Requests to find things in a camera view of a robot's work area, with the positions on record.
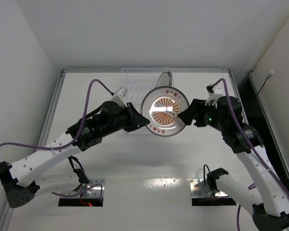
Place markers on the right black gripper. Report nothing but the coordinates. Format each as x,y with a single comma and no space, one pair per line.
196,113

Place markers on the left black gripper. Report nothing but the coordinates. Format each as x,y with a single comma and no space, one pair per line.
130,117

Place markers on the orange sunburst plate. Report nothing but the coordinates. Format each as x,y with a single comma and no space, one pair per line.
162,106

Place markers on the green rimmed white plate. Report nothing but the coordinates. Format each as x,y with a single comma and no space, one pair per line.
163,80

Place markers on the blue rimmed white plate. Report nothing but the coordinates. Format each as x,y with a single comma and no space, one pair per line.
170,79

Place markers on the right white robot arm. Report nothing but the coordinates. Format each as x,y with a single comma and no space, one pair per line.
269,208

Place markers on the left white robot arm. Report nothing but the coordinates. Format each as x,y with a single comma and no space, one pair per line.
19,179

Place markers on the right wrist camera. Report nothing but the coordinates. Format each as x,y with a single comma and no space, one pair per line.
215,92

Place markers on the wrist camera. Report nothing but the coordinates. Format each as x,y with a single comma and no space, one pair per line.
215,92
120,97

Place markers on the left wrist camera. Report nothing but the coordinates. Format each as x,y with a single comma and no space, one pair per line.
120,97

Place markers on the clear wire dish rack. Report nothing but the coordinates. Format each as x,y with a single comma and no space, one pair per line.
139,82

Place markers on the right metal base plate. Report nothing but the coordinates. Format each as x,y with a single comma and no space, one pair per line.
200,191

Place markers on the metal base plate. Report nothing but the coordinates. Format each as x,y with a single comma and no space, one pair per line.
94,190
200,191

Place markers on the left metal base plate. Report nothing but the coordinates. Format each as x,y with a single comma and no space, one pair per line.
94,190

